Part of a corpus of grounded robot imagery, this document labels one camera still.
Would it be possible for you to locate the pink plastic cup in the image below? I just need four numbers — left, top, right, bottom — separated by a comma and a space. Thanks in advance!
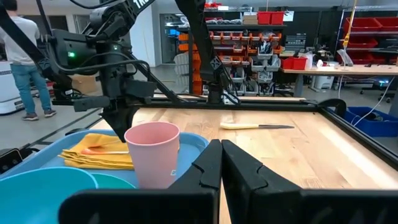
124, 121, 181, 190

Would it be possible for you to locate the black curved frame handle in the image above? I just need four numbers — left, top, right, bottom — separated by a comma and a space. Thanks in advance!
317, 98, 348, 119

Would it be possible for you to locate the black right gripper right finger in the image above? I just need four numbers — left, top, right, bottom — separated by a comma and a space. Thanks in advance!
221, 139, 398, 224

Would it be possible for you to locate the yellow hanging cord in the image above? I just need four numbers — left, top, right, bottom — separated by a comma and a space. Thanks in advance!
341, 0, 358, 50

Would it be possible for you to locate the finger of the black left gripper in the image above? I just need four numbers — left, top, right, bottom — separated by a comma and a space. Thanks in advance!
119, 107, 139, 143
101, 108, 123, 141

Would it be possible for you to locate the white wheeled cart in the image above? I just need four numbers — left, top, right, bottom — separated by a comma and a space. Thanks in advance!
0, 60, 25, 115

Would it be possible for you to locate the plain cardboard box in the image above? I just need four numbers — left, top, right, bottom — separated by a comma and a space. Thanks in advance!
70, 74, 99, 95

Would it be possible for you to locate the small black camera box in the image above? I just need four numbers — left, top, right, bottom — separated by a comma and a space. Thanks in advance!
0, 148, 25, 174

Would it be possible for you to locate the yellow cloth napkin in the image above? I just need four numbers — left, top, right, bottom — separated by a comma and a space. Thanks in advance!
58, 133, 135, 170

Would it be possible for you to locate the white cable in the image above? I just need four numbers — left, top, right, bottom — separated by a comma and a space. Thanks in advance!
337, 76, 396, 127

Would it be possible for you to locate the small cardboard box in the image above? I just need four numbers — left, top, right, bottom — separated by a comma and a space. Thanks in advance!
242, 12, 259, 26

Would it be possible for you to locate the blue plastic bowl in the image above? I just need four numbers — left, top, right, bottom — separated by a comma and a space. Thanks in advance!
0, 166, 99, 224

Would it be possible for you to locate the white plastic bin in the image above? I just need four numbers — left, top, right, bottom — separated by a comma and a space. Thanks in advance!
312, 74, 335, 90

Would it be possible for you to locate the metal rack with red bins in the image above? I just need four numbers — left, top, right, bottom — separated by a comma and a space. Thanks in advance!
337, 15, 398, 66

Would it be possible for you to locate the black small-drawer organiser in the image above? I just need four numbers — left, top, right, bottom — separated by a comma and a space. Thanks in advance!
284, 34, 307, 52

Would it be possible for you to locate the blue plastic floor bin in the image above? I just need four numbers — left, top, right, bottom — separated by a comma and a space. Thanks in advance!
329, 106, 398, 138

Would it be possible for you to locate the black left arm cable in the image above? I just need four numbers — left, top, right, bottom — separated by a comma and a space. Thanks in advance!
40, 51, 152, 82

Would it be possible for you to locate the red plastic bin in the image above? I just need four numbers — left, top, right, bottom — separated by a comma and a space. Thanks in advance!
280, 57, 294, 70
257, 11, 272, 26
292, 57, 308, 71
271, 11, 285, 26

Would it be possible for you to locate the cream-handled table knife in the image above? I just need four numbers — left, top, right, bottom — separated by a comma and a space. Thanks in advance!
220, 121, 295, 131

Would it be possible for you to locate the person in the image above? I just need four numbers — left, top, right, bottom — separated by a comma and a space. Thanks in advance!
0, 0, 58, 121

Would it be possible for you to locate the light blue plastic tray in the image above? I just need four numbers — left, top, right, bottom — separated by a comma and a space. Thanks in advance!
0, 129, 210, 190

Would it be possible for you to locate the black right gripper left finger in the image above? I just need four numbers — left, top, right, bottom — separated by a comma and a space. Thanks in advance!
58, 139, 224, 224

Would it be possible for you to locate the teal plastic plate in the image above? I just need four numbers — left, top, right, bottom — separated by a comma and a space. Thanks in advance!
90, 172, 137, 190

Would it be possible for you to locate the long wooden workbench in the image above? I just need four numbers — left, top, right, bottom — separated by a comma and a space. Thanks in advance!
279, 64, 398, 118

